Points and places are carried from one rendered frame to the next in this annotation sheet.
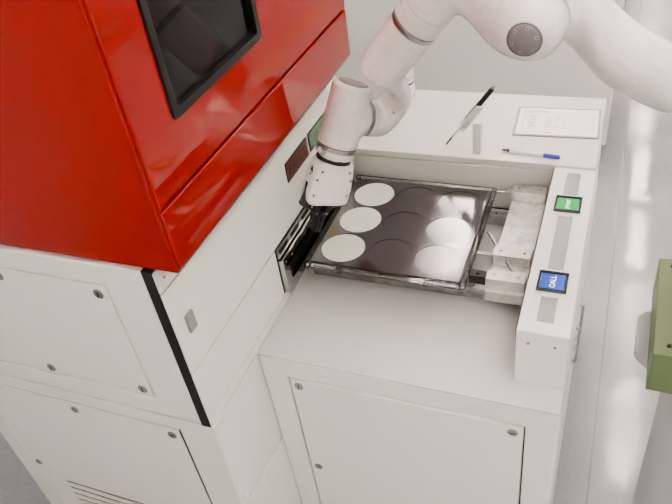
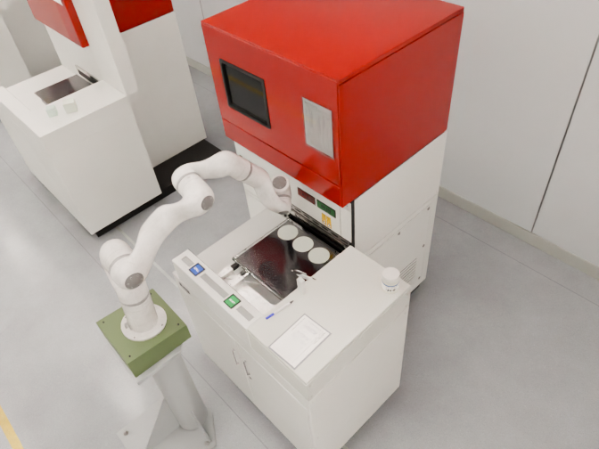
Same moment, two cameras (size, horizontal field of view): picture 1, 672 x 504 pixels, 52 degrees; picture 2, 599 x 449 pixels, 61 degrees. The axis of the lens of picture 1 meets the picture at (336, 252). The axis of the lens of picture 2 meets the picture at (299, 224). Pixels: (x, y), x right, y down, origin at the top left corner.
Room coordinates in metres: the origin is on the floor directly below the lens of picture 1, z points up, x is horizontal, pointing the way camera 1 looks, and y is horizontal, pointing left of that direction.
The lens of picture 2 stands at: (2.04, -1.60, 2.69)
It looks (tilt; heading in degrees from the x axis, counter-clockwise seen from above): 45 degrees down; 114
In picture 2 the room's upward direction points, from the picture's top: 7 degrees counter-clockwise
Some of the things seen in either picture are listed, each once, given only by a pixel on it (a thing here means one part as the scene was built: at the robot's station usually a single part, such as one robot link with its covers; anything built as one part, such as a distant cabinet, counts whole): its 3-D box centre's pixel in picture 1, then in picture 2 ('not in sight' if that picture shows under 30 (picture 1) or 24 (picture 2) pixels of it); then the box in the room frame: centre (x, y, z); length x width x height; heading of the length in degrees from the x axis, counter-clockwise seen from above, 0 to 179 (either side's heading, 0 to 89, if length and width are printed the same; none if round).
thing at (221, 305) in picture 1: (275, 221); (291, 195); (1.23, 0.12, 1.02); 0.82 x 0.03 x 0.40; 154
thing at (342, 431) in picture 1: (458, 349); (291, 338); (1.33, -0.30, 0.41); 0.97 x 0.64 x 0.82; 154
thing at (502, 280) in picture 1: (506, 280); (225, 273); (1.06, -0.34, 0.89); 0.08 x 0.03 x 0.03; 64
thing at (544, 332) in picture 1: (558, 266); (217, 295); (1.09, -0.46, 0.89); 0.55 x 0.09 x 0.14; 154
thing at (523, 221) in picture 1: (517, 245); (247, 296); (1.20, -0.41, 0.87); 0.36 x 0.08 x 0.03; 154
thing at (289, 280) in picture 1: (319, 220); (315, 232); (1.39, 0.03, 0.89); 0.44 x 0.02 x 0.10; 154
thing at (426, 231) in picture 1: (403, 225); (286, 257); (1.31, -0.17, 0.90); 0.34 x 0.34 x 0.01; 64
